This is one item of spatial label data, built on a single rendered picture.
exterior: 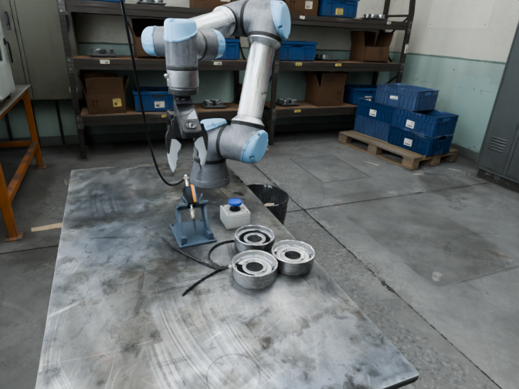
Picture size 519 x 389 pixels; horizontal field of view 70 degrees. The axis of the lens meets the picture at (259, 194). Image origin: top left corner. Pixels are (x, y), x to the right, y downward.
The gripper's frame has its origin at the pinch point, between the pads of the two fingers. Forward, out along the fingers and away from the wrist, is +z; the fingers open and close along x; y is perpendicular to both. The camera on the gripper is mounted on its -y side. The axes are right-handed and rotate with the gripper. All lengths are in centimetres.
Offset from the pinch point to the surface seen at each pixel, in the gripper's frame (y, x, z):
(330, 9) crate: 321, -251, -58
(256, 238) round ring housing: -13.2, -14.5, 16.9
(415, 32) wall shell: 330, -398, -38
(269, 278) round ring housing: -31.4, -9.6, 15.9
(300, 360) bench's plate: -51, -7, 19
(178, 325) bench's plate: -35.2, 11.4, 18.7
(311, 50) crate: 322, -230, -13
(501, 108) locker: 144, -341, 27
